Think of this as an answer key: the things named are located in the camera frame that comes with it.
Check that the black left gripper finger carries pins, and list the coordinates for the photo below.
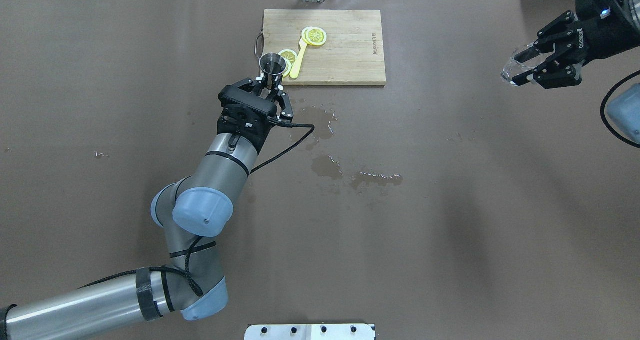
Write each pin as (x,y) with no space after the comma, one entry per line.
(281,97)
(251,85)

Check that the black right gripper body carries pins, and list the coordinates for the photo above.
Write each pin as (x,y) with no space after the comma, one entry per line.
(604,37)

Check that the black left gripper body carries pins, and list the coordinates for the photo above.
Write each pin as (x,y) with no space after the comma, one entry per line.
(285,107)

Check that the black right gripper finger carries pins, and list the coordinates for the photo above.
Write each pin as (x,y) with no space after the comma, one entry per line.
(550,77)
(556,42)

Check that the clear glass measuring cup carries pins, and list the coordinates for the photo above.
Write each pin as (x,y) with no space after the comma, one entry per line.
(517,69)

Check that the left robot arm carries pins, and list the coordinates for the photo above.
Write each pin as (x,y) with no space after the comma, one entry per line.
(96,238)

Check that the lemon slice on knife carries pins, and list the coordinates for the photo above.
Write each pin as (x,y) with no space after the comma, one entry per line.
(314,36)

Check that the wooden cutting board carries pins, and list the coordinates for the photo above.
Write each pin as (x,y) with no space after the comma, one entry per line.
(352,55)

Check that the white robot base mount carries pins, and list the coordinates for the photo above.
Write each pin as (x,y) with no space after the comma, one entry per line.
(311,331)

